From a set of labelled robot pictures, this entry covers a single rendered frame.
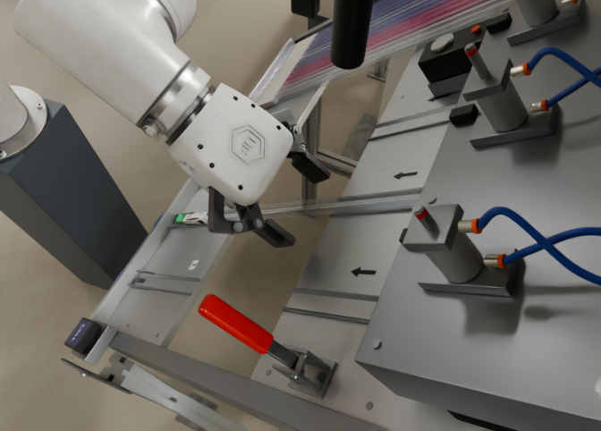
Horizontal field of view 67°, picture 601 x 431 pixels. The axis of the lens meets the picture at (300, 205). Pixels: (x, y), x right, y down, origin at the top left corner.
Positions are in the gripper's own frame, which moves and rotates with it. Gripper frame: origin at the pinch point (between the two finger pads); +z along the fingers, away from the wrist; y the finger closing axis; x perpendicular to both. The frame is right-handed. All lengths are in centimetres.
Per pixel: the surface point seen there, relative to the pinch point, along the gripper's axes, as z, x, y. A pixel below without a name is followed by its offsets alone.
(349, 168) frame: 31, 55, 50
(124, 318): -3.8, 26.8, -17.1
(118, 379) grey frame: 2.6, 36.4, -24.3
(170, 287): -2.6, 19.6, -11.5
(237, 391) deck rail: 0.6, -5.6, -20.3
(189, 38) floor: -27, 139, 106
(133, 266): -6.3, 31.7, -9.5
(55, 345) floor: 2, 117, -25
